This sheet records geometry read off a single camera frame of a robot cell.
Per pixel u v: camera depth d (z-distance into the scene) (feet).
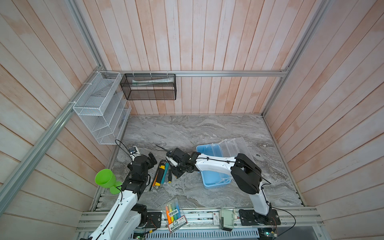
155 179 2.82
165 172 2.93
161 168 2.94
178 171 2.57
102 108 2.16
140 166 1.98
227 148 2.88
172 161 2.57
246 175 1.64
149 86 3.39
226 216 2.30
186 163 2.18
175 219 2.39
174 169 2.56
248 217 2.44
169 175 2.86
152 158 2.50
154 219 2.41
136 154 2.30
